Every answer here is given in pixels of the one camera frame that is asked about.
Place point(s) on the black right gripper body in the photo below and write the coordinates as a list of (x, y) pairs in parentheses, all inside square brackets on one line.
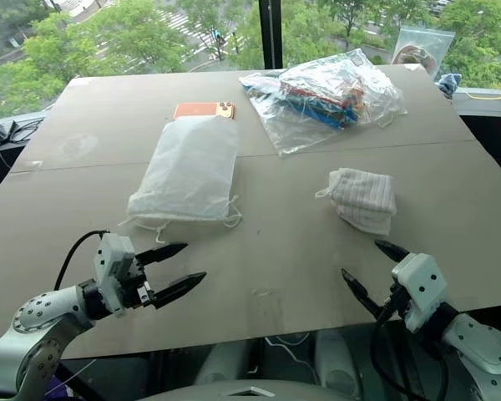
[(397, 303)]

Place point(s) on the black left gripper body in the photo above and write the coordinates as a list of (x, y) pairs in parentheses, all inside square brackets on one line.
[(131, 288)]

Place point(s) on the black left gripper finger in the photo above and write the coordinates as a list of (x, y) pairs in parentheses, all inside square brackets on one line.
[(163, 252), (179, 287)]

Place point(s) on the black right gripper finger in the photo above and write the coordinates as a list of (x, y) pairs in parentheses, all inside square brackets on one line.
[(394, 251), (363, 292)]

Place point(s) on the striped white cloth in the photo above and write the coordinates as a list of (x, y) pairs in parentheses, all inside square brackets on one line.
[(363, 196)]

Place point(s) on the clear plastic bag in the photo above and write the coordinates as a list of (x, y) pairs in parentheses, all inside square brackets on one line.
[(292, 125)]

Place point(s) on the clear zip bag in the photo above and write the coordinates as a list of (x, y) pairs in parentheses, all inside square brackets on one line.
[(436, 42)]

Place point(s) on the grey rounded robot body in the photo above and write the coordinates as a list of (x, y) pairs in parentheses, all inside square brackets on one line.
[(242, 367)]

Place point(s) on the orange smartphone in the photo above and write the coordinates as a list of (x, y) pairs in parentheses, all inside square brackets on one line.
[(196, 110)]

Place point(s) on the colourful folded cloth stack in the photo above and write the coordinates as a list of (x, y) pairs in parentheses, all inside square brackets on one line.
[(325, 98)]

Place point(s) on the blue crumpled cloth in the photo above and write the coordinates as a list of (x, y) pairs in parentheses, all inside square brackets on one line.
[(450, 83)]

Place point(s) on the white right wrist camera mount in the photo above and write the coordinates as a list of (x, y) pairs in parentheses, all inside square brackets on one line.
[(423, 284)]

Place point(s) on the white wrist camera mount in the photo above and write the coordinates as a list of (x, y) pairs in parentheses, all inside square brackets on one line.
[(109, 259), (423, 284)]

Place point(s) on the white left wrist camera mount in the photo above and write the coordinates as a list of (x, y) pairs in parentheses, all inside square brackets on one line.
[(109, 259)]

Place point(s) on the black window frame post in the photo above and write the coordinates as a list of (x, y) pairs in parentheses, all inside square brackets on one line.
[(271, 33)]

